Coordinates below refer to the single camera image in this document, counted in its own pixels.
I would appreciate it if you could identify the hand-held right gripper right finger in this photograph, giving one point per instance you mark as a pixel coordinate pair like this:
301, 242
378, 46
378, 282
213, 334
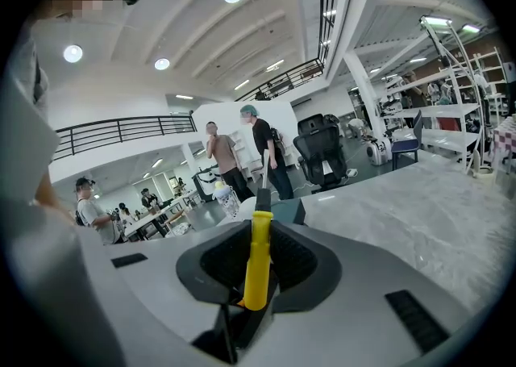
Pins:
346, 301

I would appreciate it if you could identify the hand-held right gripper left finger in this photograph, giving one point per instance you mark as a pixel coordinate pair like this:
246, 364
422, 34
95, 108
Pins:
169, 276

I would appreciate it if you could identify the yellow toy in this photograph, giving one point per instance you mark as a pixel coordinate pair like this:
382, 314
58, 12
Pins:
258, 260

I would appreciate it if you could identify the dark blue drawer box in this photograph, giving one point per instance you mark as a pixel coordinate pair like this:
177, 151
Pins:
290, 212

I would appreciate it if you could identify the person's left forearm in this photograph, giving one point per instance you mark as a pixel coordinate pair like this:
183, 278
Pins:
52, 196

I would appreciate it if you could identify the wooden chair floral cushion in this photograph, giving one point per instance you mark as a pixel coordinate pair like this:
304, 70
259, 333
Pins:
179, 228

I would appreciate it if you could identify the white long table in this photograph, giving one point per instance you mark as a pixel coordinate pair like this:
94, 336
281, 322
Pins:
149, 222

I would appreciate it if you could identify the clear water bottle yellow cap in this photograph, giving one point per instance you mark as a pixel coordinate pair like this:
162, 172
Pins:
226, 202

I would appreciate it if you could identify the black office chair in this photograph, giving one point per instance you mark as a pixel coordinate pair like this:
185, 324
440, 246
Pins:
320, 151

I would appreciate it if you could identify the white rounded machine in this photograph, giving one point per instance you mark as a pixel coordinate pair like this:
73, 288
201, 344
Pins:
377, 151

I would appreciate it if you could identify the black balcony railing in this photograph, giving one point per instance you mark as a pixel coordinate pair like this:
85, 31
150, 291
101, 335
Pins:
119, 129

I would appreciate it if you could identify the blue chair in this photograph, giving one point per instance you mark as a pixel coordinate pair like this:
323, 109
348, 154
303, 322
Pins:
407, 143

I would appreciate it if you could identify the white shelf rack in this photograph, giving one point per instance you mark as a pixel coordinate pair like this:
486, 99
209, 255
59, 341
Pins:
443, 110

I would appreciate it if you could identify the white column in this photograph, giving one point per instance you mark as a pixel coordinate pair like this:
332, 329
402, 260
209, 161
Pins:
360, 87

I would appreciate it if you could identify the person in white shirt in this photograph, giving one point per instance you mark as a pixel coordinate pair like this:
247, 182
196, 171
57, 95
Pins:
28, 115

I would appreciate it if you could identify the checkered tablecloth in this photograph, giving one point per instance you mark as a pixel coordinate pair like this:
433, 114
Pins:
504, 139

